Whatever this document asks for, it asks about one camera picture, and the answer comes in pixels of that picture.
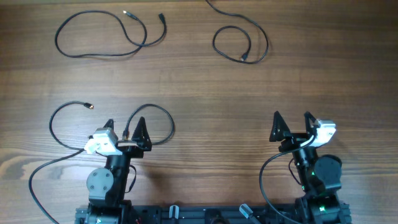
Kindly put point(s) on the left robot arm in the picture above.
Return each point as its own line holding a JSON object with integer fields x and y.
{"x": 108, "y": 185}

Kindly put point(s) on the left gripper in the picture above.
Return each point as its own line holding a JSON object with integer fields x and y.
{"x": 142, "y": 143}

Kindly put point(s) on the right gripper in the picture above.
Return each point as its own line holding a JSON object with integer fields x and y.
{"x": 295, "y": 139}

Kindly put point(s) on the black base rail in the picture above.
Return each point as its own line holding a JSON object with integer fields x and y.
{"x": 202, "y": 215}

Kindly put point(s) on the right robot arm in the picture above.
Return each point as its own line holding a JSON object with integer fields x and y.
{"x": 319, "y": 176}

